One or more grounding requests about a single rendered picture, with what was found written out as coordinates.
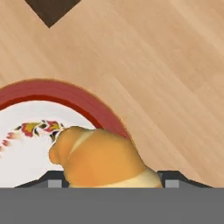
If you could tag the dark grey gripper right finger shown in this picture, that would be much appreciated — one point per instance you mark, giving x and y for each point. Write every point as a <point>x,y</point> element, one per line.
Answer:
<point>174,178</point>

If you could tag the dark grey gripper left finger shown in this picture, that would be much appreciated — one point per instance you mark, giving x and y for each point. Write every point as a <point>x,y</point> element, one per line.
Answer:
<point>54,178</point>

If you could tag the golden brown croissant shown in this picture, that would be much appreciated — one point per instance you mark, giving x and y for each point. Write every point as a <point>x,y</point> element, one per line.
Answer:
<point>99,159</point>

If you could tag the red rimmed floral white plate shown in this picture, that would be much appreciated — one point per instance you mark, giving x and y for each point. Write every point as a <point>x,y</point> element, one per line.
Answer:
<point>32,151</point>

